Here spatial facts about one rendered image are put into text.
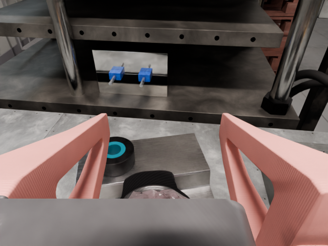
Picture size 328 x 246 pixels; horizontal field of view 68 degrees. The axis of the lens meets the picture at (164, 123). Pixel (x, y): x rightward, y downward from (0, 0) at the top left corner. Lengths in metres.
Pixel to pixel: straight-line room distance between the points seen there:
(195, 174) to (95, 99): 0.58
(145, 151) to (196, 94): 0.49
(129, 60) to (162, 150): 0.46
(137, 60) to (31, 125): 0.41
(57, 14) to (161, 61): 0.36
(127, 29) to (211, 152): 0.49
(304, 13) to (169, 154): 0.54
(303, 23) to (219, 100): 0.36
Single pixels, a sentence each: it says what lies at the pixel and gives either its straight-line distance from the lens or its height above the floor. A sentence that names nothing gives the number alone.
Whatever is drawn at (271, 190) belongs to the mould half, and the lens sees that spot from 0.60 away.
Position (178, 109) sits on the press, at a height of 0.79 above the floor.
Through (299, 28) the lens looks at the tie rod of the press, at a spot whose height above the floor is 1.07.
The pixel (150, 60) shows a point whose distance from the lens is 0.88.
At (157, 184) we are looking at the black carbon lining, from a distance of 0.51.
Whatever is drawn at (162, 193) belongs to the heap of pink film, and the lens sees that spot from 0.47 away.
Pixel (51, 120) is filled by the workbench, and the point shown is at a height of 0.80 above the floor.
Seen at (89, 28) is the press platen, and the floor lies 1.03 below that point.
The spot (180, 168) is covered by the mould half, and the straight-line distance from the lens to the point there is 0.49.
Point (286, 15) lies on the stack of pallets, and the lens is 2.74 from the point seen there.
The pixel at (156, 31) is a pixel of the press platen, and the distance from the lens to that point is 0.86.
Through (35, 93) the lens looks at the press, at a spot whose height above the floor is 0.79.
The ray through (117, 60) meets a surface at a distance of 0.91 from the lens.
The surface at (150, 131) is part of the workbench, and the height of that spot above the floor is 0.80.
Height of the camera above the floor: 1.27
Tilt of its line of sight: 37 degrees down
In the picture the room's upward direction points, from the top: straight up
